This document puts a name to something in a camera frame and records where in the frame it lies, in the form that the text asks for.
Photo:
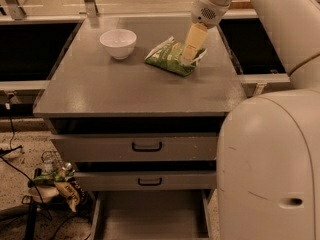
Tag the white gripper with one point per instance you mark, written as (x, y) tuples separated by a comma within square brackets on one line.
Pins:
[(205, 13)]

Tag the green jalapeno chip bag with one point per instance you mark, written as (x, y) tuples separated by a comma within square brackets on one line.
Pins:
[(167, 56)]

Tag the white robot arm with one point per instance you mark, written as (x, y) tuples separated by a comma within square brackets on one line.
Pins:
[(268, 154)]

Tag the grey drawer cabinet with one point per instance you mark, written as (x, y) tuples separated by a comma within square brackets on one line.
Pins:
[(93, 93)]

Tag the grey top drawer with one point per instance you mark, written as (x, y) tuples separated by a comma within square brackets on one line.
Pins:
[(136, 147)]

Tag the grey middle drawer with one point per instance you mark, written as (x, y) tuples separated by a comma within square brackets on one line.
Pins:
[(146, 180)]

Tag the green snack bag on floor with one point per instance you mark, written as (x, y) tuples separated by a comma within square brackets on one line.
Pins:
[(50, 179)]

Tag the grey open bottom drawer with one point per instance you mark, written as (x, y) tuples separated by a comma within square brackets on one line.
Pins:
[(151, 215)]

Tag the white ceramic bowl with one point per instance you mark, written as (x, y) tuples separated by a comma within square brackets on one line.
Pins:
[(118, 43)]

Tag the clear plastic bottle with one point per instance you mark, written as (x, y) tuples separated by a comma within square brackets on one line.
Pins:
[(48, 160)]

